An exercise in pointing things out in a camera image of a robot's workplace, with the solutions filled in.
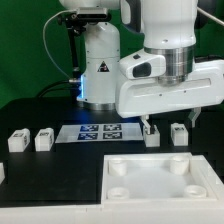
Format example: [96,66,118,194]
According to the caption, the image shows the grey camera on stand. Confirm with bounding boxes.
[76,7,108,21]

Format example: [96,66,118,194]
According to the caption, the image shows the black camera stand pole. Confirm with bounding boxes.
[56,13,88,101]

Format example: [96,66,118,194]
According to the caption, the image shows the white square tabletop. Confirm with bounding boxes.
[101,153,216,203]

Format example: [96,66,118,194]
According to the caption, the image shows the white cable right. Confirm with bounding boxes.
[196,6,224,28]

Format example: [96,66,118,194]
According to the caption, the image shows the white block left edge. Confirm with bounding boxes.
[0,163,5,184]

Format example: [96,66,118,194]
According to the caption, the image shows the white cable left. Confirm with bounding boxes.
[42,9,78,80]

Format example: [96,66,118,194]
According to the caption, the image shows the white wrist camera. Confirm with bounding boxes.
[119,49,166,80]

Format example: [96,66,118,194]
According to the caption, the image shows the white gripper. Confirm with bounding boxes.
[115,60,224,135]

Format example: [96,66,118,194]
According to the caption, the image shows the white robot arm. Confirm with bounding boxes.
[59,0,224,134]

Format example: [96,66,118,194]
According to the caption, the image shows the white front and right fence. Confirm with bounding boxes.
[0,163,224,224]

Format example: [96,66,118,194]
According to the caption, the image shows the black cables on table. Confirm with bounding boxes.
[35,79,80,99]

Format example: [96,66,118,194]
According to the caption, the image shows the white cable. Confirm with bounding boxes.
[196,6,224,28]
[42,9,78,80]

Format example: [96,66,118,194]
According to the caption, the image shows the sheet with four tags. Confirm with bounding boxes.
[56,123,143,143]

